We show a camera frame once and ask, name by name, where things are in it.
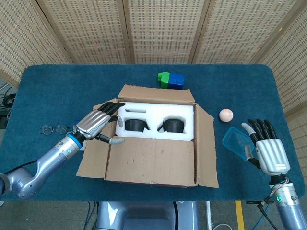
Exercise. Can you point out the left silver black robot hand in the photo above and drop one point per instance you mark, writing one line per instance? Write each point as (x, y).
(93, 123)

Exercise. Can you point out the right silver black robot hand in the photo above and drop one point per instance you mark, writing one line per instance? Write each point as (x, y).
(272, 153)

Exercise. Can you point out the red printed cardboard box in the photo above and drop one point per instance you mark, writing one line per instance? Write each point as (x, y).
(148, 160)

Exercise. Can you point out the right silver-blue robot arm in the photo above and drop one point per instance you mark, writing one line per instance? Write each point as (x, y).
(287, 210)

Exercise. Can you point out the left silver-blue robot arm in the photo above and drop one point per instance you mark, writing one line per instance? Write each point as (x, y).
(48, 160)

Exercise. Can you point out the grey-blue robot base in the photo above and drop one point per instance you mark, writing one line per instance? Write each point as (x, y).
(144, 215)

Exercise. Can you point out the teal blue tablecloth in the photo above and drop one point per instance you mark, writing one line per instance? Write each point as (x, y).
(60, 91)

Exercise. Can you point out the clear blue plastic container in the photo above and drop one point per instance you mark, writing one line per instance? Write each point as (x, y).
(235, 141)

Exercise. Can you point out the black cup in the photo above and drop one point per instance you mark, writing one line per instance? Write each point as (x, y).
(173, 125)
(135, 125)

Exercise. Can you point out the thin-framed eyeglasses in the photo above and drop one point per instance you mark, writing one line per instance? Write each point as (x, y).
(48, 129)

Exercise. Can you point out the beige wooden egg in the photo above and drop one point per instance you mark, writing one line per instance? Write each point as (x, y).
(226, 115)

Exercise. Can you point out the white foam insert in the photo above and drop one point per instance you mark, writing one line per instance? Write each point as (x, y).
(153, 112)

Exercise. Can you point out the yellow floor tape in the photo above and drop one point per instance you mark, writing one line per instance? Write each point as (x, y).
(239, 215)

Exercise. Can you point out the green toy block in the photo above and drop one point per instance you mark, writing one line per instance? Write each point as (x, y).
(163, 80)

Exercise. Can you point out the blue toy block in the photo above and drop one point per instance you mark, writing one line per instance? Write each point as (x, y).
(172, 81)
(180, 81)

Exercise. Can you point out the woven rattan folding screen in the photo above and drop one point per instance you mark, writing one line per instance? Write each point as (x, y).
(168, 28)

